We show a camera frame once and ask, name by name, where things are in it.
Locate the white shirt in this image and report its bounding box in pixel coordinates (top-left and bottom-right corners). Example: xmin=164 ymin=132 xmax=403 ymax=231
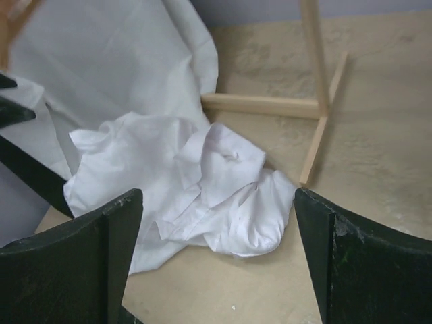
xmin=63 ymin=113 xmax=296 ymax=273
xmin=0 ymin=0 xmax=220 ymax=249

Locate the wooden hanger leftmost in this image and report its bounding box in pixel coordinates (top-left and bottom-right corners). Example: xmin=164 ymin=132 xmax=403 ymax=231
xmin=1 ymin=0 xmax=43 ymax=72

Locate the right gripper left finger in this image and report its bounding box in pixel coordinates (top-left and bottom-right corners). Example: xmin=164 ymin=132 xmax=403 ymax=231
xmin=1 ymin=189 xmax=143 ymax=323

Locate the wooden clothes rack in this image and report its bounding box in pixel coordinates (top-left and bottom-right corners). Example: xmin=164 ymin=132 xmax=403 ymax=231
xmin=201 ymin=1 xmax=349 ymax=186

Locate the hanging white shirt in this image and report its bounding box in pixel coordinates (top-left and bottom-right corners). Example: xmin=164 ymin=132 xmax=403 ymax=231
xmin=0 ymin=0 xmax=220 ymax=249

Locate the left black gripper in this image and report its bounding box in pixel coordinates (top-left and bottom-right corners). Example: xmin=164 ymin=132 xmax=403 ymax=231
xmin=0 ymin=73 xmax=73 ymax=218

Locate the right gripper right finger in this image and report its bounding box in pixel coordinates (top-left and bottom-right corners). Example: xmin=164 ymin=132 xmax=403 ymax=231
xmin=294 ymin=188 xmax=431 ymax=323

